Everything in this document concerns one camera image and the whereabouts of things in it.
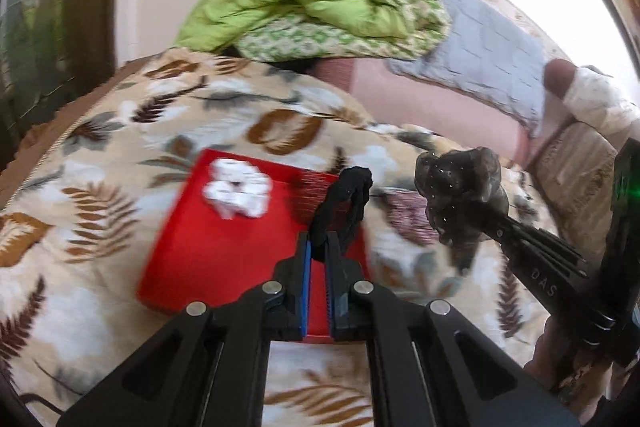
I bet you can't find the red checked scrunchie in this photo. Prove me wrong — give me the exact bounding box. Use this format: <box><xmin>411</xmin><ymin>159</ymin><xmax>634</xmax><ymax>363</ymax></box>
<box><xmin>382</xmin><ymin>189</ymin><xmax>431</xmax><ymax>249</ymax></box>

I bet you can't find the white patterned cushion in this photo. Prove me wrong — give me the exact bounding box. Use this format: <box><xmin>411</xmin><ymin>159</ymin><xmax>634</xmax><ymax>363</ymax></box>
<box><xmin>544</xmin><ymin>58</ymin><xmax>640</xmax><ymax>138</ymax></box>

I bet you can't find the leaf-print beige blanket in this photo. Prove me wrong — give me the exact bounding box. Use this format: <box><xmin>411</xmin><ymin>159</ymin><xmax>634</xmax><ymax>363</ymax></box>
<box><xmin>0</xmin><ymin>47</ymin><xmax>568</xmax><ymax>427</ymax></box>

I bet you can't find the person's right hand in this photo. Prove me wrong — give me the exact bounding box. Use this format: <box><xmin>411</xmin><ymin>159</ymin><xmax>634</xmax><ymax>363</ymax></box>
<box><xmin>522</xmin><ymin>314</ymin><xmax>616</xmax><ymax>408</ymax></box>

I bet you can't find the red jewelry box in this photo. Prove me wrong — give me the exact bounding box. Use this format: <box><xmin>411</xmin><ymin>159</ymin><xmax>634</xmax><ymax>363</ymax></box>
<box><xmin>136</xmin><ymin>148</ymin><xmax>371</xmax><ymax>345</ymax></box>

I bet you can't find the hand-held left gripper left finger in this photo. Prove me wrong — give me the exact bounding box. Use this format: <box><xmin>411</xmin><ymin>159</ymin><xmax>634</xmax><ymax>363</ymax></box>
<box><xmin>56</xmin><ymin>231</ymin><xmax>313</xmax><ymax>427</ymax></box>

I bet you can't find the dark sparkly scrunchie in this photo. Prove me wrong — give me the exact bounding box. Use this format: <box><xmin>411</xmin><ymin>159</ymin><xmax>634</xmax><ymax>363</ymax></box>
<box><xmin>414</xmin><ymin>147</ymin><xmax>510</xmax><ymax>275</ymax></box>

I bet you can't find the brown patterned cushion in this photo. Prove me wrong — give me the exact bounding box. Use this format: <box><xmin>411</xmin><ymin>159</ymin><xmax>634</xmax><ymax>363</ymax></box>
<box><xmin>527</xmin><ymin>119</ymin><xmax>621</xmax><ymax>228</ymax></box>

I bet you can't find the grey quilt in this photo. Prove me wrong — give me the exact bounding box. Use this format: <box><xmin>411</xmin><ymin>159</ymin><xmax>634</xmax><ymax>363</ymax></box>
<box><xmin>387</xmin><ymin>0</ymin><xmax>551</xmax><ymax>138</ymax></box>

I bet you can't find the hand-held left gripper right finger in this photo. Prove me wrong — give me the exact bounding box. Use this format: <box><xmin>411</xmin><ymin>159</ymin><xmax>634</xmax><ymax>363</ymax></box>
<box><xmin>324</xmin><ymin>231</ymin><xmax>583</xmax><ymax>427</ymax></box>

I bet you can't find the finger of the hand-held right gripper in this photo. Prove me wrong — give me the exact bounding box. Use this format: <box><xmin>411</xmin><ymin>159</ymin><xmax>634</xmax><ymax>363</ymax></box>
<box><xmin>499</xmin><ymin>243</ymin><xmax>603</xmax><ymax>333</ymax></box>
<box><xmin>492</xmin><ymin>214</ymin><xmax>590</xmax><ymax>279</ymax></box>

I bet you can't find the black hair tie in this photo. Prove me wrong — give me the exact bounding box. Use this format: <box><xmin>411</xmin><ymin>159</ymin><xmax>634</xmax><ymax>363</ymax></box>
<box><xmin>310</xmin><ymin>167</ymin><xmax>373</xmax><ymax>253</ymax></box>

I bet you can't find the white dotted scrunchie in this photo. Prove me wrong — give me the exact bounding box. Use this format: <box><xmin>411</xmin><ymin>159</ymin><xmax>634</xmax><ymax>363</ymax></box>
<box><xmin>201</xmin><ymin>158</ymin><xmax>272</xmax><ymax>221</ymax></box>

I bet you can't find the wooden door with glass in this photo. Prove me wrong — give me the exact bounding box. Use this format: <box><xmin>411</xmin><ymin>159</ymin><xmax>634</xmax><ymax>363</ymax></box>
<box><xmin>0</xmin><ymin>0</ymin><xmax>132</xmax><ymax>180</ymax></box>

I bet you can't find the pink bed sheet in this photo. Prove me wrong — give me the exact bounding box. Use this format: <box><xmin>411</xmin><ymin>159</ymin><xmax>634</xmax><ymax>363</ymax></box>
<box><xmin>315</xmin><ymin>57</ymin><xmax>532</xmax><ymax>168</ymax></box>

